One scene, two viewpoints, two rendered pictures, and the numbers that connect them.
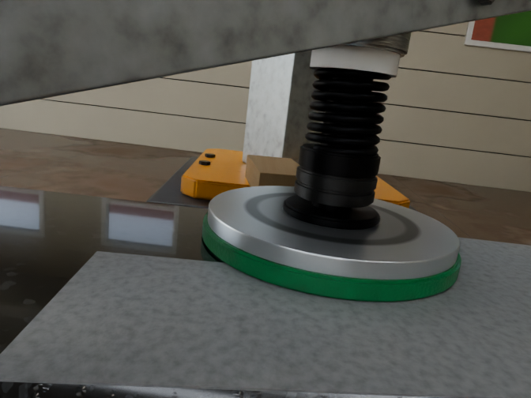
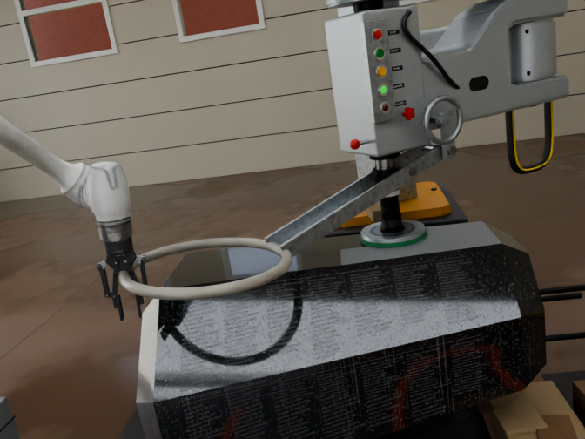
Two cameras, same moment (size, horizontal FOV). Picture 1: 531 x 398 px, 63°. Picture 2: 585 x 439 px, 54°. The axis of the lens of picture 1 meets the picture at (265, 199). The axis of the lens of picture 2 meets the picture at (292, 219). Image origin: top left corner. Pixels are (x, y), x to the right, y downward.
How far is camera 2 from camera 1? 1.57 m
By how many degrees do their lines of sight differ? 10
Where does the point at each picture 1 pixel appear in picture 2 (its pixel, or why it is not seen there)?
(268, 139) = not seen: hidden behind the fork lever
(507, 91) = not seen: outside the picture
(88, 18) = (343, 214)
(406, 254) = (406, 235)
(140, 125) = (238, 153)
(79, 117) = (178, 160)
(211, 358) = (370, 258)
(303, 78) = not seen: hidden behind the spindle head
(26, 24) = (337, 218)
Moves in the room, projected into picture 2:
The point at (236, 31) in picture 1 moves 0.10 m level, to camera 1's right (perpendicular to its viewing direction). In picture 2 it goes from (362, 206) to (395, 203)
